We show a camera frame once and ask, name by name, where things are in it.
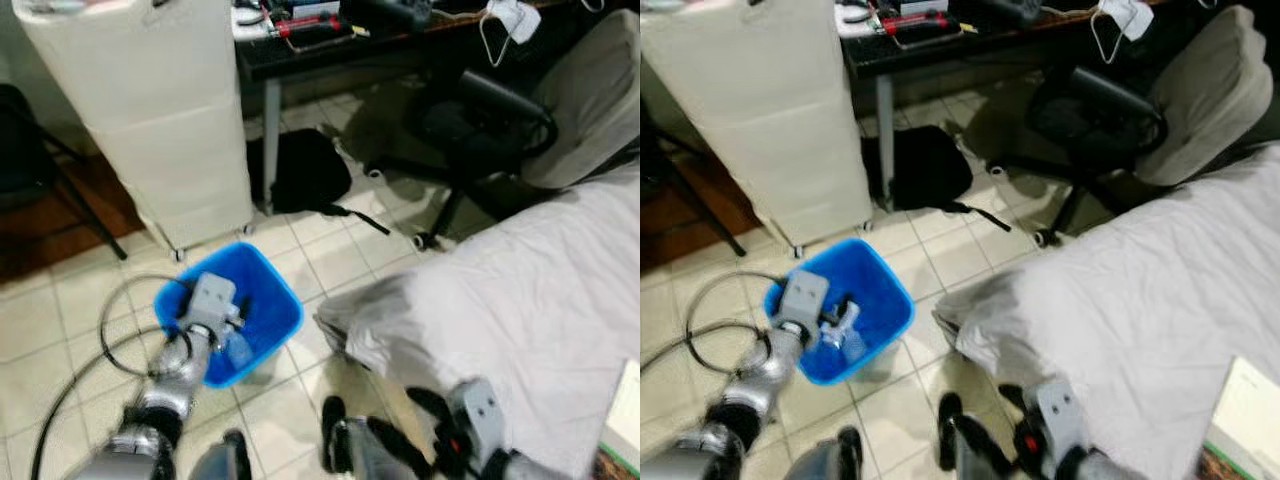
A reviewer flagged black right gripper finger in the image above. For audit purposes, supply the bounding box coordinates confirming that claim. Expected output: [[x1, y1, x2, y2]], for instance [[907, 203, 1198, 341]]
[[408, 388, 451, 431], [962, 416, 1017, 471], [368, 418, 439, 471], [1000, 385, 1035, 425]]

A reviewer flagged robot right leg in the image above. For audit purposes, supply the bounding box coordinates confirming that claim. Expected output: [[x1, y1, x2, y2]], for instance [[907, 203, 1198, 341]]
[[937, 392, 1001, 480], [320, 397, 401, 480]]

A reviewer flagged white folded item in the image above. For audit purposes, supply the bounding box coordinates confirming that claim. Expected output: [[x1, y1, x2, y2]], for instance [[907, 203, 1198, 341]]
[[1098, 0, 1157, 41], [487, 0, 542, 44]]

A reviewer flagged dark desk with grey leg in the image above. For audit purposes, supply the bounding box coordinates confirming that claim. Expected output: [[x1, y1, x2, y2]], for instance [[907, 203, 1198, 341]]
[[838, 0, 1201, 211], [232, 0, 601, 216]]

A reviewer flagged cream tall wheeled cabinet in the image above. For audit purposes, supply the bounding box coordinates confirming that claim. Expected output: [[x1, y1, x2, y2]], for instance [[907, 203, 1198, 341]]
[[12, 0, 256, 263], [640, 0, 873, 259]]

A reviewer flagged robot leg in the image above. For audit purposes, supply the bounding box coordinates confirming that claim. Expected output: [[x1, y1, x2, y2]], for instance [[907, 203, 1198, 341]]
[[190, 430, 251, 480], [320, 397, 401, 480], [937, 392, 1001, 480], [790, 428, 866, 480]]

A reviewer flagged white book with landscape photo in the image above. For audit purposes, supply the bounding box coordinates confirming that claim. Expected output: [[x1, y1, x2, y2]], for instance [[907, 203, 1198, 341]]
[[1200, 355, 1280, 480], [600, 360, 641, 480]]

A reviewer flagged black office chair beige cover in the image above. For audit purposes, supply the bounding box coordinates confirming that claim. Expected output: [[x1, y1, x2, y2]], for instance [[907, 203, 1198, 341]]
[[365, 8, 641, 251], [985, 5, 1259, 249]]

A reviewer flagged black folding stand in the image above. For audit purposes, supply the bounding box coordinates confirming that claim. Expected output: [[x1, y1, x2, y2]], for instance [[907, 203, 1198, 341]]
[[640, 130, 749, 259], [0, 85, 129, 261]]

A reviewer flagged robot left leg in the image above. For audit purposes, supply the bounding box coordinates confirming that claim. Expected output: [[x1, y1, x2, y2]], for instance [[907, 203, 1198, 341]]
[[790, 428, 866, 480], [190, 430, 251, 480]]

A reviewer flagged blue plastic waste bin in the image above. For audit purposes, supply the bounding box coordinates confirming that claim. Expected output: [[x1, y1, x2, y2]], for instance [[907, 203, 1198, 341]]
[[153, 241, 305, 389], [764, 237, 915, 386]]

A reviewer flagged red and black tool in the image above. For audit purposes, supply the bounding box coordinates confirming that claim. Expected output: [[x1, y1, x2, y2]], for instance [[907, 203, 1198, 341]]
[[880, 10, 951, 37], [275, 12, 343, 39]]

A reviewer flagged black bag with strap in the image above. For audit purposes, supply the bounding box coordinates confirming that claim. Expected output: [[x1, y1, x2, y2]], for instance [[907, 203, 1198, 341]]
[[248, 128, 391, 236], [862, 125, 1011, 233]]

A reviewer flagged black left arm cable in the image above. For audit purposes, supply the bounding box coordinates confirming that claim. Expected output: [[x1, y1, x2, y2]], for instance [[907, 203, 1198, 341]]
[[640, 271, 793, 377], [30, 274, 193, 480]]

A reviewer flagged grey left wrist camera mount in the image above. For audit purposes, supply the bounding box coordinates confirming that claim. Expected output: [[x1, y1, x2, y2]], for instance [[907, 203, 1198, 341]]
[[185, 273, 239, 331], [780, 270, 831, 327]]

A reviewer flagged grey crumpled blanket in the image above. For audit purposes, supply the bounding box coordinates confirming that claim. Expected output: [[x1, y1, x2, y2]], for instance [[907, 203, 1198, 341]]
[[933, 140, 1280, 480], [315, 165, 641, 480]]

